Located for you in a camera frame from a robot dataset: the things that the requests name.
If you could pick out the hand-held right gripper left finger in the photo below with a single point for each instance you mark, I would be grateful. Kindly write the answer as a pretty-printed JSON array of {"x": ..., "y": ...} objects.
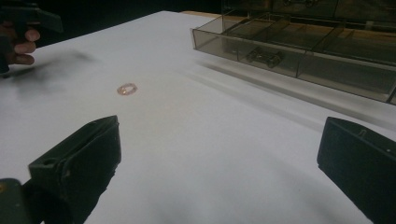
[{"x": 84, "y": 161}]

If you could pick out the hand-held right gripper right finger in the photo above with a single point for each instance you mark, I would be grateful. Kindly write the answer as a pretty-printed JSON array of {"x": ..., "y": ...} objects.
[{"x": 361, "y": 161}]

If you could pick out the clear smoky compartment organizer box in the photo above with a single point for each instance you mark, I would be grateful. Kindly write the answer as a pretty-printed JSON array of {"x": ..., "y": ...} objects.
[{"x": 295, "y": 53}]

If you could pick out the small dark metal clip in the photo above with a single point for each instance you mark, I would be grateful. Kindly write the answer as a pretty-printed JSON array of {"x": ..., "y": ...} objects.
[{"x": 264, "y": 57}]

